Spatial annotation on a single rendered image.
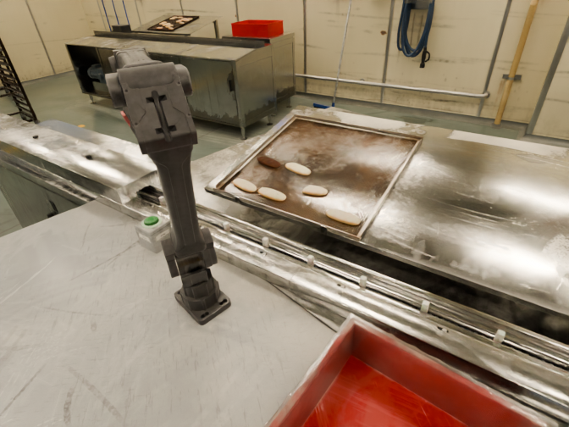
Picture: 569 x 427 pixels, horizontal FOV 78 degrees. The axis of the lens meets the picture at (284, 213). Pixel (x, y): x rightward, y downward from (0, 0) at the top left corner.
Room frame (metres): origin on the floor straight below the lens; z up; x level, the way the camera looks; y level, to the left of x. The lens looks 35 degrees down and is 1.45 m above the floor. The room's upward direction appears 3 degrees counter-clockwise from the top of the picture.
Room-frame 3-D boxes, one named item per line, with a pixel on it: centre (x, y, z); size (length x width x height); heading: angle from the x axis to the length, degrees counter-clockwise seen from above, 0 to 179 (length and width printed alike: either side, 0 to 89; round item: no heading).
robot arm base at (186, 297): (0.57, 0.20, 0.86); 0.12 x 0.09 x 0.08; 43
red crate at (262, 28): (4.58, 0.20, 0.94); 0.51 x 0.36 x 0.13; 58
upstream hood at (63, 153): (1.39, 0.97, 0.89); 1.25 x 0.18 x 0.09; 54
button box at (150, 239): (0.80, 0.37, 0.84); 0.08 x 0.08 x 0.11; 54
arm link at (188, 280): (0.59, 0.22, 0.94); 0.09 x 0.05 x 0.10; 23
